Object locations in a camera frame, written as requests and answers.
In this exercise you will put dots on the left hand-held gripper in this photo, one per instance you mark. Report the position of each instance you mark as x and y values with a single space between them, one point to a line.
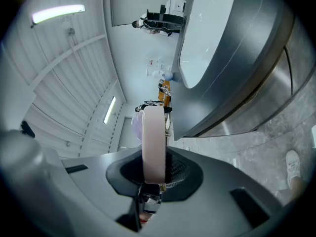
151 202

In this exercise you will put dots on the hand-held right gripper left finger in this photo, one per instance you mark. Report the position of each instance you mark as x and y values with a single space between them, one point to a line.
98 181

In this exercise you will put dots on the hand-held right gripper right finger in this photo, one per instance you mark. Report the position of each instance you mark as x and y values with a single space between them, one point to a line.
212 206

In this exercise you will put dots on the person's left hand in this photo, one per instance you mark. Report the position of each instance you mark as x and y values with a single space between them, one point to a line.
145 217

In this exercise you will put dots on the long ceiling light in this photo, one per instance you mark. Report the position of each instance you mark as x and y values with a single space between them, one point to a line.
58 12
109 110

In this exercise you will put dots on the person's right leg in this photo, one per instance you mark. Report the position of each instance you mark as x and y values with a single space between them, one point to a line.
298 189

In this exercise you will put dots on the person's right white shoe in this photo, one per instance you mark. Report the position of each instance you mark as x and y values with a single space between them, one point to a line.
293 167

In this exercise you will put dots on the yellow striped item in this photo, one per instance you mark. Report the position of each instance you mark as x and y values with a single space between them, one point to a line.
166 100

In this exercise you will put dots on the white pump bottle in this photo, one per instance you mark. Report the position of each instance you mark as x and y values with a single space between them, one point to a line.
158 74

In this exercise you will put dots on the white sink basin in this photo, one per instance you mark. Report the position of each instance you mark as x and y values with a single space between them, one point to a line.
202 33

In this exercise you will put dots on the white drawer cabinet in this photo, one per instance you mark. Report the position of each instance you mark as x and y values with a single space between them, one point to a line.
176 5

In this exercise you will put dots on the white wall notice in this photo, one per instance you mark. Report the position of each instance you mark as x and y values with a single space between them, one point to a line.
158 63

